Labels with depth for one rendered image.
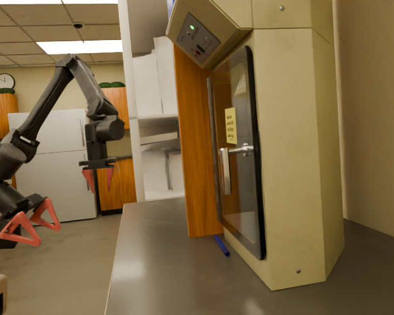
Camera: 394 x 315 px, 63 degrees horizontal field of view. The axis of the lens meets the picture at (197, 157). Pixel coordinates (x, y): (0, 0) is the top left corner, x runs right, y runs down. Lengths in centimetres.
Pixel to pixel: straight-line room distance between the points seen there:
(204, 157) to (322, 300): 49
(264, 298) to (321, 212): 19
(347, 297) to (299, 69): 40
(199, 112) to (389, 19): 53
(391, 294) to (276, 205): 24
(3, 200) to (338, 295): 70
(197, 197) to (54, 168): 474
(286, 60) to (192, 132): 40
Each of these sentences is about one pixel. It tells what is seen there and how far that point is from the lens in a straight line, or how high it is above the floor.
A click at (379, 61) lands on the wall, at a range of 101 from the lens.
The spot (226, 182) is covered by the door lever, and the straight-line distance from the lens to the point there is 61.
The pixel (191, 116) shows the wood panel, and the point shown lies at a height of 129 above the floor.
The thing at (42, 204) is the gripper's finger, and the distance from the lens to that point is 87.
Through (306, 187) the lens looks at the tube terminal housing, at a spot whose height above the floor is 112.
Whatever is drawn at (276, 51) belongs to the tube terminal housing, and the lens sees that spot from 61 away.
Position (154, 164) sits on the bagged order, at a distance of 192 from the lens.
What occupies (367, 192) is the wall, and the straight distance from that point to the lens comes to 107.
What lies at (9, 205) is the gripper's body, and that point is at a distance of 82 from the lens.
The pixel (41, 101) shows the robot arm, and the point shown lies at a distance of 137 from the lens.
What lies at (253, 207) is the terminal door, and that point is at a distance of 62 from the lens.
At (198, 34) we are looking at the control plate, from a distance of 74.
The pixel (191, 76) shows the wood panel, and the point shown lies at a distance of 94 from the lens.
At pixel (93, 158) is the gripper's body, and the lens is 98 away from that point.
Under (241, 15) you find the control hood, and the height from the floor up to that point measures 143.
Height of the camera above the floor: 124
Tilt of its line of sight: 4 degrees down
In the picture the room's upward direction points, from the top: 5 degrees counter-clockwise
